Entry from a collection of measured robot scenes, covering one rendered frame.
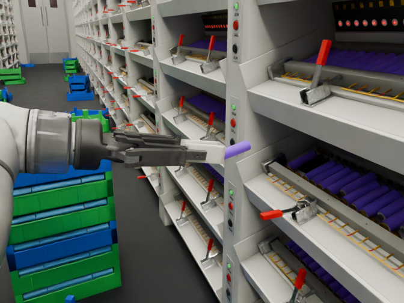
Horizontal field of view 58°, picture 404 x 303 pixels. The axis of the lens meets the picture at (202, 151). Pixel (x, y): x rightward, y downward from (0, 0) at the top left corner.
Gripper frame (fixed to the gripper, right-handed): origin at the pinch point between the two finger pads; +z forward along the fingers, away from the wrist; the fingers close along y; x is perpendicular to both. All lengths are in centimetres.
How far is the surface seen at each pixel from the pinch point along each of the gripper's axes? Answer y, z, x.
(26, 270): 43, -29, 50
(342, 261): -20.6, 14.7, 8.4
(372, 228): -20.5, 18.3, 3.5
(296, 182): -3.2, 17.8, 3.8
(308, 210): -10.2, 15.9, 5.8
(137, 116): 148, 19, 25
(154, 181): 104, 21, 46
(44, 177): 44, -25, 23
